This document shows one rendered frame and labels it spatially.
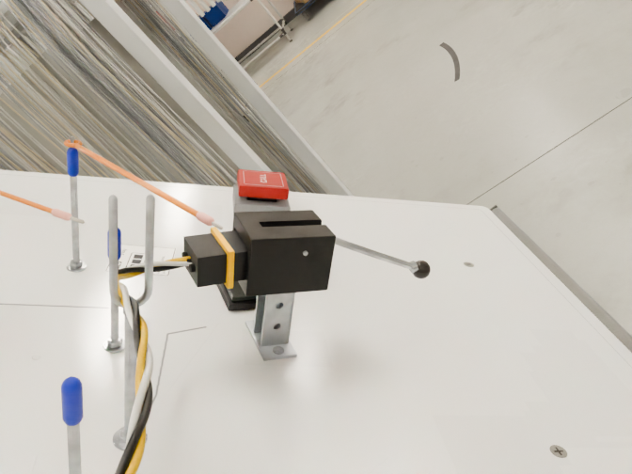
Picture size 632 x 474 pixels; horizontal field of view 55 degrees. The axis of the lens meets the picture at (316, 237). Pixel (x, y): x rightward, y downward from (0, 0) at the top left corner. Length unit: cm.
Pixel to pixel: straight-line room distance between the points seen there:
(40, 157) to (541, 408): 87
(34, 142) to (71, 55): 16
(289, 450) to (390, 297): 20
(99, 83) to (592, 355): 78
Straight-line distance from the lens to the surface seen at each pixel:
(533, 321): 54
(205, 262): 37
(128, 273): 36
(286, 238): 37
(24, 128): 110
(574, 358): 51
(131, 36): 100
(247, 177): 63
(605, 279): 188
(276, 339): 43
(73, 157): 48
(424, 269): 45
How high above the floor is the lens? 129
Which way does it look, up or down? 25 degrees down
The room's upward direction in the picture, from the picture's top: 43 degrees counter-clockwise
